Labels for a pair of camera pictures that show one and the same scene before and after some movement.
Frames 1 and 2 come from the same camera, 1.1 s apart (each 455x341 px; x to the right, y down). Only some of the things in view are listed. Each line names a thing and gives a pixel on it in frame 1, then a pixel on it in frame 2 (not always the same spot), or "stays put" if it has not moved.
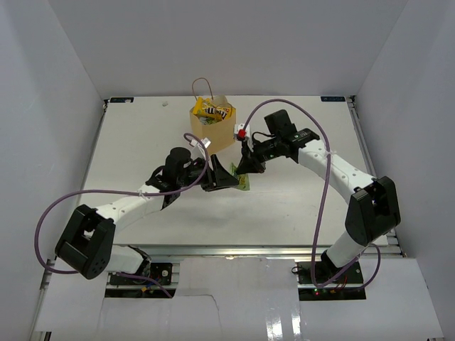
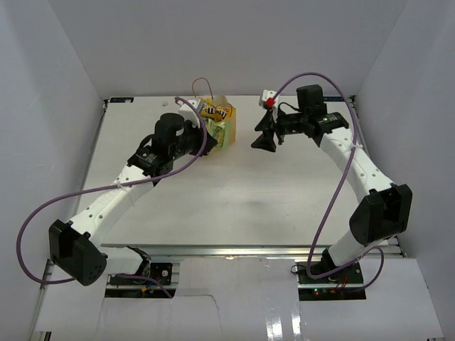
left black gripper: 221,177 -> 198,133
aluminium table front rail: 258,251 stays put
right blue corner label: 333,99 stays put
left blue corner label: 121,99 stays put
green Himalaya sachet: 242,178 -> 219,131
